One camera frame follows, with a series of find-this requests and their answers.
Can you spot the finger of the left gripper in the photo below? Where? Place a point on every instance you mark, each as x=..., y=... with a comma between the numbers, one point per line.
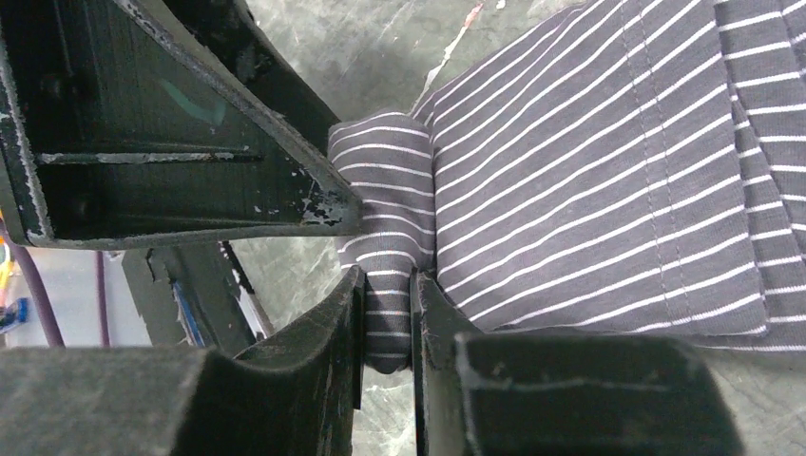
x=229, y=30
x=119, y=130

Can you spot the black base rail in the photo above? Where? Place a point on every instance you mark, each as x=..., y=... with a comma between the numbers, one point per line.
x=196, y=295

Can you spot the grey striped underwear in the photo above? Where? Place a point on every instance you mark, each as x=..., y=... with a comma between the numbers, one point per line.
x=632, y=167

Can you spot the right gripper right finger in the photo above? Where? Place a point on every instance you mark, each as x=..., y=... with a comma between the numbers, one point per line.
x=480, y=393

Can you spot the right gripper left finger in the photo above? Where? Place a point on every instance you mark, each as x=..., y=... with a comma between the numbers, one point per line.
x=293, y=393

